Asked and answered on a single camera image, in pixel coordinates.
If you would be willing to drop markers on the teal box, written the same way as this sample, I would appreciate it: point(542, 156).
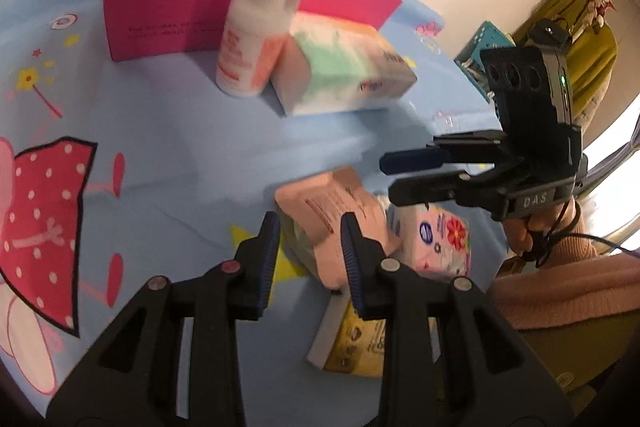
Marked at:
point(482, 42)

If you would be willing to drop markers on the peach pink soft packet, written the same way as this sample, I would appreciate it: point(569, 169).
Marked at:
point(320, 207)

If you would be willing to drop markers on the person's right forearm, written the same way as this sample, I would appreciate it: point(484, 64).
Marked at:
point(575, 287)

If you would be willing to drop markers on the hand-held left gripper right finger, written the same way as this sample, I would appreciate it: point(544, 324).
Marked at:
point(352, 272)

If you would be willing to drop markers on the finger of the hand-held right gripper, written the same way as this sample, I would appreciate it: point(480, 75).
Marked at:
point(410, 159)
point(430, 192)

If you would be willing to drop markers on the blue cartoon printed bedsheet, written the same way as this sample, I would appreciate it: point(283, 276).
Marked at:
point(175, 147)

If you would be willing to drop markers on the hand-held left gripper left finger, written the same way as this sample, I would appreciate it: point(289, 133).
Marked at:
point(267, 267)

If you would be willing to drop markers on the red white plush toy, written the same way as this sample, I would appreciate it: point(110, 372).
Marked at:
point(599, 4)

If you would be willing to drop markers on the small black device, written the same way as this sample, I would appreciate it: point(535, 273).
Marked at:
point(550, 34)

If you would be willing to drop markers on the olive green trousers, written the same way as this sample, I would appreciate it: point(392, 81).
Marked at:
point(565, 352)

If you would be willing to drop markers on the floral pink tissue packet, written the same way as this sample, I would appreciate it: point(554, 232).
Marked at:
point(440, 242)

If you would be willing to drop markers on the yellow soft packet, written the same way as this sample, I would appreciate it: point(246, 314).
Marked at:
point(355, 347)

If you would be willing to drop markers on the person's right hand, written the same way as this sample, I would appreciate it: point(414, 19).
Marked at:
point(522, 237)

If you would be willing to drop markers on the pastel striped tissue pack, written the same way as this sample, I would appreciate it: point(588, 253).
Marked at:
point(340, 67)

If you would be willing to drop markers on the white pink foam bottle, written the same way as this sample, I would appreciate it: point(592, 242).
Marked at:
point(250, 42)

